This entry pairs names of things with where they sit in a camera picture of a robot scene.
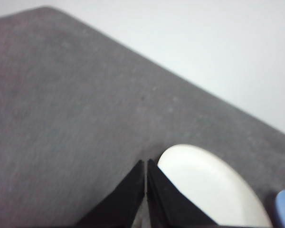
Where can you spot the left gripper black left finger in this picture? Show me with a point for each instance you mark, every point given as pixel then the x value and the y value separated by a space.
pixel 123 204

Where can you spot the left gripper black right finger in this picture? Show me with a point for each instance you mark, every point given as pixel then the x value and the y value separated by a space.
pixel 166 204

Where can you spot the white plate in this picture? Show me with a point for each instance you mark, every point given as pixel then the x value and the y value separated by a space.
pixel 204 178

